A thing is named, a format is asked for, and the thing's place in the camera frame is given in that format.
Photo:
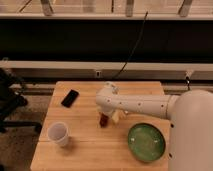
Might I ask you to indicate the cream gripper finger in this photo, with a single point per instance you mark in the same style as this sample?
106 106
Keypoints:
117 116

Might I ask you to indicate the red pepper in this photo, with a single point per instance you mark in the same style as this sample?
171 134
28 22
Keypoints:
103 120

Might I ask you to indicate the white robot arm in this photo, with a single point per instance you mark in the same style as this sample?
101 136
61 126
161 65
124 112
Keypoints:
191 122

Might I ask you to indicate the green bowl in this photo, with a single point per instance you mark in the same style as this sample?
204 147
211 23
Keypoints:
146 142

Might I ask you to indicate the black smartphone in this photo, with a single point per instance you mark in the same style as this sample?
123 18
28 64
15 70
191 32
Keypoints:
70 98

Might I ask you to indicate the black office chair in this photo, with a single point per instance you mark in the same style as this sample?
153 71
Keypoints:
9 101

